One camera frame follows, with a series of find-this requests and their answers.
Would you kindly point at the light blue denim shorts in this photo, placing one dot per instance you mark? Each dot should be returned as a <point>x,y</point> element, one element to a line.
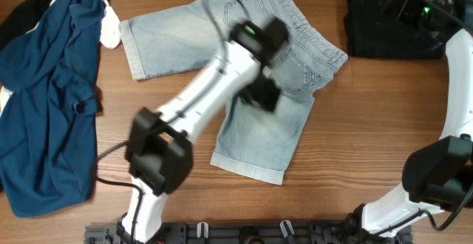
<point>251,142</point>

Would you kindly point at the dark blue t-shirt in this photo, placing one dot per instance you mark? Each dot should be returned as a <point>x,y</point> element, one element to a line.
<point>48,137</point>

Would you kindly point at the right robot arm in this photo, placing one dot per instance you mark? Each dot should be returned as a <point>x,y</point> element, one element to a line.
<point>437,178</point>

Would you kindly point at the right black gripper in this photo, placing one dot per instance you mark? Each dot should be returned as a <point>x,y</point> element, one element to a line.
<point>392,12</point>

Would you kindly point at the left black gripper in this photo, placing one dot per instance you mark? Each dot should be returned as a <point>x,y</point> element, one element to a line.
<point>265,93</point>

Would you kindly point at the folded black garment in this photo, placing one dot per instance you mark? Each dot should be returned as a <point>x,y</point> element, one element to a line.
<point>371,34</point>

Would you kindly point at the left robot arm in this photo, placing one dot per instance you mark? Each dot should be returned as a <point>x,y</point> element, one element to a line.
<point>160,147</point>

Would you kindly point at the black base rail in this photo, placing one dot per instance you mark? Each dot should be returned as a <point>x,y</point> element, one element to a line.
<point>319,232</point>

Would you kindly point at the black garment at left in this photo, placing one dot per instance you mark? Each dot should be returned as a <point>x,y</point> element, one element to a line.
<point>23,18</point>

